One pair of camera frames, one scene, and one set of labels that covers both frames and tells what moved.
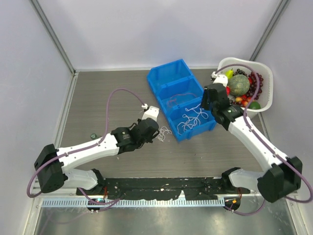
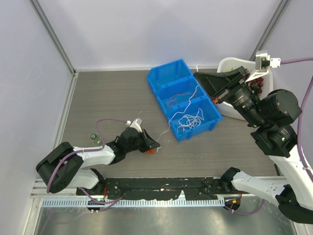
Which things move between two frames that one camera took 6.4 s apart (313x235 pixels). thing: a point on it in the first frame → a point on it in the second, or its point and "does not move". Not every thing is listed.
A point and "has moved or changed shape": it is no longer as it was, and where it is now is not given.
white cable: (204, 115) has moved or changed shape
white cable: (161, 136) → (172, 116)
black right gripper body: (206, 104) → (244, 98)
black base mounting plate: (209, 188) does not move
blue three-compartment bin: (179, 96) does not move
